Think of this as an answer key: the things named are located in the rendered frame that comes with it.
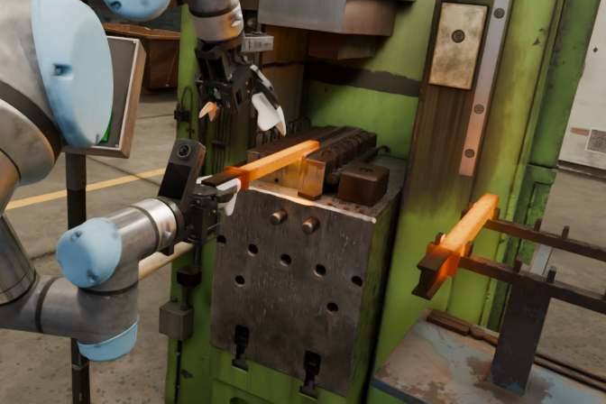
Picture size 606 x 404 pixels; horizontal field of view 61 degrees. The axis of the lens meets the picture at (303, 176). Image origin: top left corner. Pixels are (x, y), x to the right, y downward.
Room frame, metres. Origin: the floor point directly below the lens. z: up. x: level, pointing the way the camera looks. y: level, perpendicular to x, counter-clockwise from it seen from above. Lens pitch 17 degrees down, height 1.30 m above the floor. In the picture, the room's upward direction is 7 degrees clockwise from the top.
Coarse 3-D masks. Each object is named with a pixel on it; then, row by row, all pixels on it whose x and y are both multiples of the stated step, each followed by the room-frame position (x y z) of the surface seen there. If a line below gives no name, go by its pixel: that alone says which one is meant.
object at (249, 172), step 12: (300, 144) 1.18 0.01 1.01; (312, 144) 1.20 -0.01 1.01; (276, 156) 1.05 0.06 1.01; (288, 156) 1.07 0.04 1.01; (300, 156) 1.13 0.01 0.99; (228, 168) 0.90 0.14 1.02; (240, 168) 0.93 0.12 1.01; (252, 168) 0.94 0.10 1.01; (264, 168) 0.97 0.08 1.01; (276, 168) 1.02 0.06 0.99; (204, 180) 0.81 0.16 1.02; (216, 180) 0.82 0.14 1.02; (228, 180) 0.84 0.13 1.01; (240, 180) 0.89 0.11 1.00
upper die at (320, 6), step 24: (264, 0) 1.18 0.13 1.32; (288, 0) 1.16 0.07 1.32; (312, 0) 1.14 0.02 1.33; (336, 0) 1.12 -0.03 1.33; (360, 0) 1.19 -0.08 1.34; (384, 0) 1.37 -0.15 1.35; (288, 24) 1.15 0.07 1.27; (312, 24) 1.13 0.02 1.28; (336, 24) 1.11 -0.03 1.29; (360, 24) 1.21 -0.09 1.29; (384, 24) 1.40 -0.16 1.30
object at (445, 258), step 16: (480, 208) 0.91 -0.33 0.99; (464, 224) 0.82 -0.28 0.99; (480, 224) 0.85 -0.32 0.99; (448, 240) 0.74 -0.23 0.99; (464, 240) 0.75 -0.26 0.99; (432, 256) 0.65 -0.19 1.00; (448, 256) 0.66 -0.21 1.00; (432, 272) 0.61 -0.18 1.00; (448, 272) 0.67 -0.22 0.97; (416, 288) 0.63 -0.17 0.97; (432, 288) 0.63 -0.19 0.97
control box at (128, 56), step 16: (112, 48) 1.25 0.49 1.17; (128, 48) 1.26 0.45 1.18; (112, 64) 1.23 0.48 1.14; (128, 64) 1.24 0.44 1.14; (144, 64) 1.32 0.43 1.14; (128, 80) 1.22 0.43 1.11; (128, 96) 1.20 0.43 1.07; (128, 112) 1.19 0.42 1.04; (112, 128) 1.16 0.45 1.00; (128, 128) 1.19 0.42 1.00; (96, 144) 1.13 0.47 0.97; (112, 144) 1.14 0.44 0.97; (128, 144) 1.19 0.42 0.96
